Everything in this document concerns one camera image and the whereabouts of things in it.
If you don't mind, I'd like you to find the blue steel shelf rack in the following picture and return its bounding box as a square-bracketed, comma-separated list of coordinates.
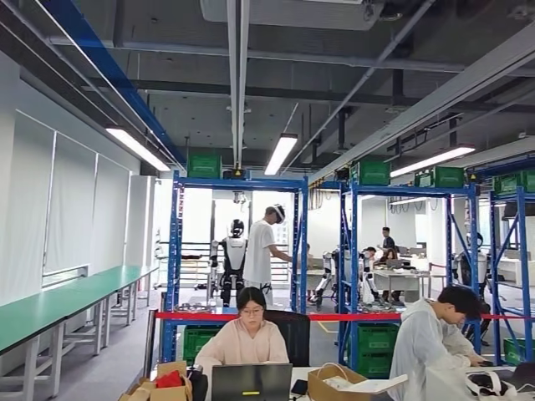
[160, 171, 309, 365]
[487, 188, 535, 367]
[336, 182, 482, 372]

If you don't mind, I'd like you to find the green top workbench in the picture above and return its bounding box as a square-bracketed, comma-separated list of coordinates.
[94, 264, 159, 327]
[0, 279, 110, 401]

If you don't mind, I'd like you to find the long ceiling light bar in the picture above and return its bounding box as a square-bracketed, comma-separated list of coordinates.
[389, 145, 476, 180]
[264, 133, 299, 177]
[105, 127, 172, 173]

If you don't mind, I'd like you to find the white black humanoid robot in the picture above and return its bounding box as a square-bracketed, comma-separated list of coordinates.
[451, 232, 492, 344]
[209, 219, 248, 307]
[309, 249, 379, 311]

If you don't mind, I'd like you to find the black office chair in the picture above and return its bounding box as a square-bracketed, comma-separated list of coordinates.
[263, 309, 311, 368]

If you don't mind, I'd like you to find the red barrier tape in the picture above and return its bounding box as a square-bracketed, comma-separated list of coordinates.
[155, 311, 535, 323]

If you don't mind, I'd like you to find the grey laptop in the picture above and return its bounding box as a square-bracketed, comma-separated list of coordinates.
[211, 363, 293, 401]

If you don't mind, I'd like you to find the white table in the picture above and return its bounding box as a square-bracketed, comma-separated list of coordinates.
[373, 266, 446, 302]

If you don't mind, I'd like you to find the black bag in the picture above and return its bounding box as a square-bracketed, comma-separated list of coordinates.
[187, 365, 209, 401]

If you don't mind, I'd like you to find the red cloth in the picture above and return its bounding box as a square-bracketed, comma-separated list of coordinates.
[155, 370, 185, 389]

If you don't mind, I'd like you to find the open cardboard box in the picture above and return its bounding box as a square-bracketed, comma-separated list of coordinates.
[118, 361, 193, 401]

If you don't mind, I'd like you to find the blue ceiling beam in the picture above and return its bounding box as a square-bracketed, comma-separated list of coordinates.
[39, 0, 187, 167]

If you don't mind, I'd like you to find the grey roller blind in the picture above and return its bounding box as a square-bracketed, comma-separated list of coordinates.
[0, 113, 56, 306]
[44, 132, 97, 273]

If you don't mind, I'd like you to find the white desk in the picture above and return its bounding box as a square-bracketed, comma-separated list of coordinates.
[425, 365, 535, 401]

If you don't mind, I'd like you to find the white headset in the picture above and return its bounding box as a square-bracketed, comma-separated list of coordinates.
[465, 370, 519, 401]

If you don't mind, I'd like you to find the cardboard box with handle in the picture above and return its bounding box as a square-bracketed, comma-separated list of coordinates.
[307, 363, 373, 401]

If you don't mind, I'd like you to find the grey ceiling rail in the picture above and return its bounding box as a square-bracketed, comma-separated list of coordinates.
[308, 22, 535, 186]

